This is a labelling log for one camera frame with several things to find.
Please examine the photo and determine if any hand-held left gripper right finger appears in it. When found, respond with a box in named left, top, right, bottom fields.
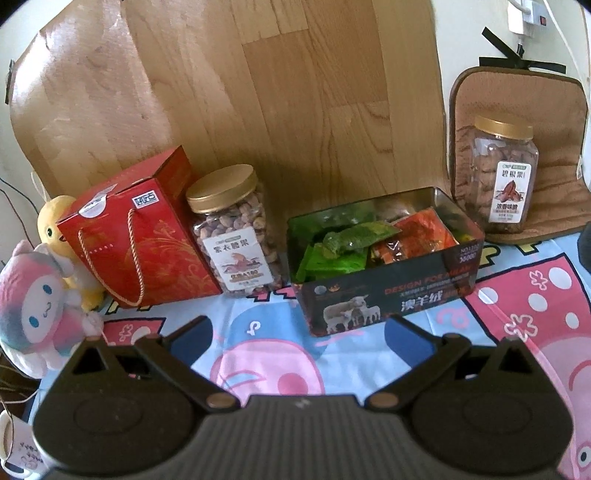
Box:
left=366, top=314, right=549, bottom=412

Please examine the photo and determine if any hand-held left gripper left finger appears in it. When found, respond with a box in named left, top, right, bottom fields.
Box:
left=61, top=315, right=242, bottom=412

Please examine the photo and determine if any dark metal tin box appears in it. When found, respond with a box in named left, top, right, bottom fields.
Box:
left=286, top=186, right=486, bottom=339

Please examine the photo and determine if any green snack packet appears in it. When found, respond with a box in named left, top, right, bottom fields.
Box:
left=322, top=222, right=402, bottom=253
left=294, top=244, right=371, bottom=283

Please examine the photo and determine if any printed cartoon blanket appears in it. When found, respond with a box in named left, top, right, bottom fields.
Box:
left=36, top=230, right=591, bottom=480

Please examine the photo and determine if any orange snack packet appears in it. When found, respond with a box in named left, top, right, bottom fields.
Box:
left=368, top=207, right=463, bottom=265

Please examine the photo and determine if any crumpled green snack packet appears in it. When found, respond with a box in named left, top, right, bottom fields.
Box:
left=322, top=222, right=402, bottom=253

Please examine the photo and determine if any peanut jar with gold lid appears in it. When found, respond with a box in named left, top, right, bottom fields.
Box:
left=185, top=164, right=282, bottom=296

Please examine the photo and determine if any pecan jar with gold lid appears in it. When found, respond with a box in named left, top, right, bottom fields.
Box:
left=455, top=114, right=540, bottom=234

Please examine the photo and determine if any red gift box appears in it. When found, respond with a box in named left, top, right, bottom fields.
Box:
left=56, top=145, right=223, bottom=309

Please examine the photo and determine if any brown quilted cushion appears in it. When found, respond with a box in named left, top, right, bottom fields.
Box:
left=448, top=66, right=591, bottom=246

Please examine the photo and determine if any pink plush toy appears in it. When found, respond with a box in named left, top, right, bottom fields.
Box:
left=0, top=240, right=105, bottom=380

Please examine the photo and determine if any yellow plush toy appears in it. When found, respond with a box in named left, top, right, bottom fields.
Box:
left=30, top=172, right=108, bottom=311

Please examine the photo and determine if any white paper cup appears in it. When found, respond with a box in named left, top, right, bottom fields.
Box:
left=0, top=410, right=43, bottom=480

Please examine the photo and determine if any black crossed tape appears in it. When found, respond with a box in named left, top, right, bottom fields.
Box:
left=479, top=26, right=567, bottom=75

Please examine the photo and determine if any white power strip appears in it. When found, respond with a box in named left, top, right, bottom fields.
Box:
left=505, top=0, right=556, bottom=36

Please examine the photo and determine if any wooden board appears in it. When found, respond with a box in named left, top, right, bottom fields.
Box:
left=8, top=0, right=456, bottom=223

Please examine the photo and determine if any white cable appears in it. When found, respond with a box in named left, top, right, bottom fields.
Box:
left=540, top=0, right=591, bottom=77

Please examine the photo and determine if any thin dark cable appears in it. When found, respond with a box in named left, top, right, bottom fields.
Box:
left=0, top=176, right=48, bottom=260

